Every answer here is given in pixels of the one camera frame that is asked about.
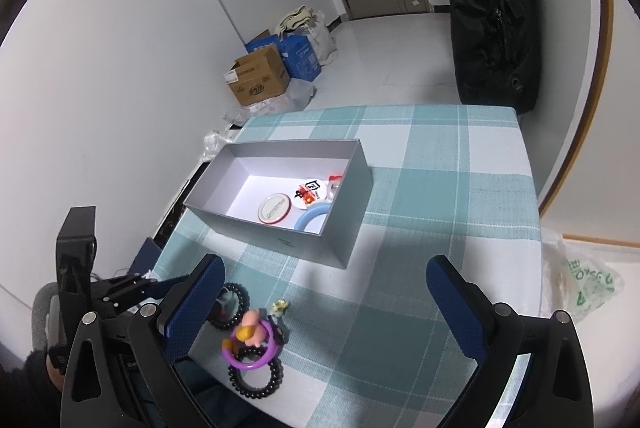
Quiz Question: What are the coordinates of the purple bracelet with pig charm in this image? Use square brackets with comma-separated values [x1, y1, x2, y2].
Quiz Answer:
[220, 308, 277, 372]

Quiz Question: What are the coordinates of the small yellow flower charm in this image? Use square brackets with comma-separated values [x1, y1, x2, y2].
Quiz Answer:
[271, 299, 290, 318]

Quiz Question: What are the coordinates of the black spiral hair tie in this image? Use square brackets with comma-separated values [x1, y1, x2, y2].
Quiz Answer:
[226, 331, 286, 400]

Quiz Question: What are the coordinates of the white round tin lid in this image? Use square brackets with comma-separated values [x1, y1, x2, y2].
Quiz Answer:
[257, 193, 292, 226]

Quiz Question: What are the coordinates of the blue bracelet with bunny charm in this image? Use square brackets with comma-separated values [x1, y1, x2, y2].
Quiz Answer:
[293, 200, 331, 234]

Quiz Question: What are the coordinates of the person's left hand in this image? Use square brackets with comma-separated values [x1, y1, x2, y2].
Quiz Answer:
[46, 356, 65, 391]

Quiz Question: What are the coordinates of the white green plastic bag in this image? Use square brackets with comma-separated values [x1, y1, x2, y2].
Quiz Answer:
[540, 229, 625, 323]

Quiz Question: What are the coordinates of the teal checked tablecloth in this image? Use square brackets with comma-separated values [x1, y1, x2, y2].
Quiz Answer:
[154, 105, 541, 427]

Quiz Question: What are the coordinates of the grey open cardboard box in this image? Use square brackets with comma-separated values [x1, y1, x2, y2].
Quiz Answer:
[186, 139, 373, 269]

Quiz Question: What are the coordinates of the brown cardboard box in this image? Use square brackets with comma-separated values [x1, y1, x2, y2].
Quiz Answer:
[224, 44, 291, 106]

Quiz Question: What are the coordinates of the black hanging garment bag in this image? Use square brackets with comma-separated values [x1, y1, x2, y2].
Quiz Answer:
[449, 0, 541, 115]

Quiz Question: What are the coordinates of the blue cardboard box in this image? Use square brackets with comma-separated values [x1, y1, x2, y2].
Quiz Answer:
[245, 30, 321, 82]

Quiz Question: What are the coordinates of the white fabric bag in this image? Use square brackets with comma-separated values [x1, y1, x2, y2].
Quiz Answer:
[274, 6, 337, 66]

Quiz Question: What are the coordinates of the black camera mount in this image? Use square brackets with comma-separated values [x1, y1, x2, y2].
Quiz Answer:
[55, 206, 98, 304]

